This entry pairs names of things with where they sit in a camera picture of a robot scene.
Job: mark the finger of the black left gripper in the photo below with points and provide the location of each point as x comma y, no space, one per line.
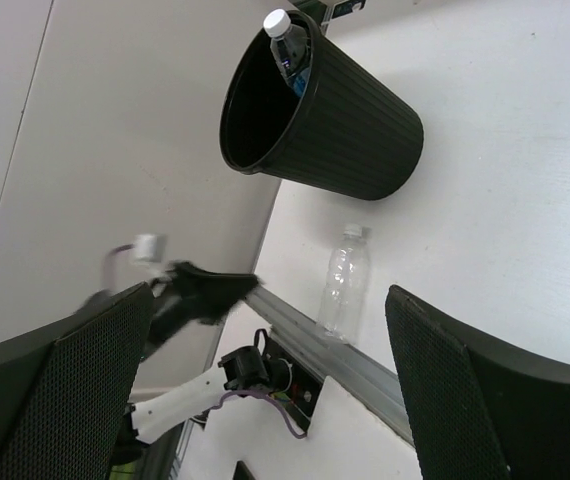
207,296

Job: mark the clear unlabelled water bottle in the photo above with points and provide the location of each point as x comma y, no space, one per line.
346,284

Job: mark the aluminium table front rail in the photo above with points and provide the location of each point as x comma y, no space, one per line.
371,383

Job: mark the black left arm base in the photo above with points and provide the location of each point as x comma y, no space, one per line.
296,389

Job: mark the black plastic waste bin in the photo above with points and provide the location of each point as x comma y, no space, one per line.
348,133

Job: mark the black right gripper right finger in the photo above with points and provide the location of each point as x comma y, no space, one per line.
478,406

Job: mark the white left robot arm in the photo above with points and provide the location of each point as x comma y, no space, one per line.
240,373

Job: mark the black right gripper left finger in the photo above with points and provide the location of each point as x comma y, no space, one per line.
64,388

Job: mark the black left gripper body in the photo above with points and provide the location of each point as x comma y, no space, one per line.
173,310

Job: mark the clear water bottle blue label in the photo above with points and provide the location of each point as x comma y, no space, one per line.
290,48

